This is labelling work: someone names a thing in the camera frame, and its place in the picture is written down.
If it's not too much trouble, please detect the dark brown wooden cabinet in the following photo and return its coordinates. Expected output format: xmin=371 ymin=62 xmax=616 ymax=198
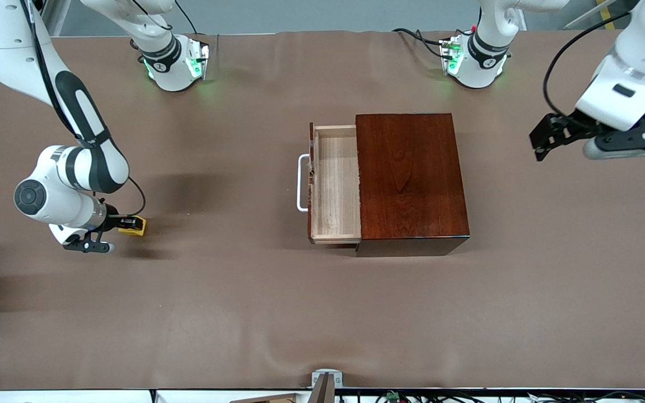
xmin=355 ymin=113 xmax=471 ymax=257

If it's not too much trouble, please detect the yellow block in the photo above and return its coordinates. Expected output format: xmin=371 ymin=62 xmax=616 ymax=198
xmin=118 ymin=216 xmax=147 ymax=237

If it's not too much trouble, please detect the aluminium frame profile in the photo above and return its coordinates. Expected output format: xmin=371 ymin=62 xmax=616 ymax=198
xmin=41 ymin=0 xmax=72 ymax=38

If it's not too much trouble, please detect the black right base cable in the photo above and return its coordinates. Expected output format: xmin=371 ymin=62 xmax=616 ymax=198
xmin=174 ymin=0 xmax=200 ymax=35

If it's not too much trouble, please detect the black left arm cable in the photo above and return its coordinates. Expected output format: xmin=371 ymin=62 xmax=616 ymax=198
xmin=543 ymin=11 xmax=631 ymax=118

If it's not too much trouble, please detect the black left base cable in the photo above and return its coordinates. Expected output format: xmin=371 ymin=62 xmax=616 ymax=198
xmin=392 ymin=27 xmax=452 ymax=59

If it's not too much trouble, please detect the black base cable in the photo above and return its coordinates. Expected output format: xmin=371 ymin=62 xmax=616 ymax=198
xmin=174 ymin=0 xmax=200 ymax=35
xmin=392 ymin=27 xmax=452 ymax=59

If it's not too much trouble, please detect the wooden drawer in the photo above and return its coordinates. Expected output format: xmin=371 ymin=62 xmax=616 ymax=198
xmin=307 ymin=122 xmax=362 ymax=245

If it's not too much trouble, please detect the grey metal clamp bracket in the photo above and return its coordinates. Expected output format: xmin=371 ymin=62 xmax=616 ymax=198
xmin=311 ymin=369 xmax=343 ymax=403

